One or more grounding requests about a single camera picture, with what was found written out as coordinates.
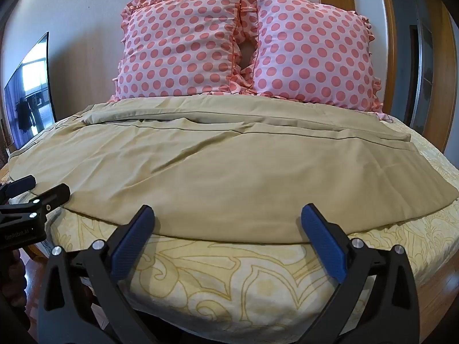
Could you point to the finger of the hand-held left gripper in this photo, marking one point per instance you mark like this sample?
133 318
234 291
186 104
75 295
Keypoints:
22 183
53 195

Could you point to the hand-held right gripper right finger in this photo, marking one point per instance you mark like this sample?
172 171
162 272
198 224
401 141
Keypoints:
322 238

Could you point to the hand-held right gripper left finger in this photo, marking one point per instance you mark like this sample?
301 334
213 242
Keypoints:
131 238

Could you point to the olive green blanket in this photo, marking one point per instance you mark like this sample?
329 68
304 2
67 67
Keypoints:
229 172

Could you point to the flat screen television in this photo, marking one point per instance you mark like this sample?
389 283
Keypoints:
32 89

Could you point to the bed with yellow patterned sheet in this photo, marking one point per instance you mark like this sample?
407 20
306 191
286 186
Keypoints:
229 279

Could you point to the pink polka dot pillow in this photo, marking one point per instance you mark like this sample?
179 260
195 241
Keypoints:
308 53
179 43

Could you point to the wooden door frame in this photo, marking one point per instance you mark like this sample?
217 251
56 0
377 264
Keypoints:
423 61

